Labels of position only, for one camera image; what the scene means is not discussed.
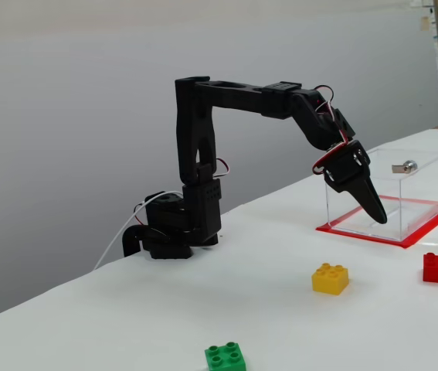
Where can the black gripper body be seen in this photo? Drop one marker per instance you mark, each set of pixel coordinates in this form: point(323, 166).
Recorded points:
point(347, 167)

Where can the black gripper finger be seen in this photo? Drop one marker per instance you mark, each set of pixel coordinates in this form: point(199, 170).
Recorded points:
point(371, 203)

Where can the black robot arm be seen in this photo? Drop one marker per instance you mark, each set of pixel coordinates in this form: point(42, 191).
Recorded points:
point(195, 116)

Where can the transparent plastic box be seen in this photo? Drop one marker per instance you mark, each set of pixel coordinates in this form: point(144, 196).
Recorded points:
point(423, 185)

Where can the yellow lego brick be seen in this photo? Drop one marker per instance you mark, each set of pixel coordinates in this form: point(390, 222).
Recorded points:
point(330, 280)

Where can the green lego brick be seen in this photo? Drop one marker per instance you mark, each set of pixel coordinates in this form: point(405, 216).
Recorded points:
point(224, 359)

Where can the silver metal cam lock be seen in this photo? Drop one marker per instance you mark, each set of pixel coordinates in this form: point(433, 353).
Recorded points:
point(409, 166)

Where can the beige paper label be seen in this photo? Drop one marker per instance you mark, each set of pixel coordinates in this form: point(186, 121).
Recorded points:
point(424, 23)

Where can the black table clamp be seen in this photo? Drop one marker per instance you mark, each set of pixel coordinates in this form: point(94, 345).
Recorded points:
point(130, 239)

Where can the red tape frame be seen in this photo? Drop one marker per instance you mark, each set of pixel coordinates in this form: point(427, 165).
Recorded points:
point(419, 235)

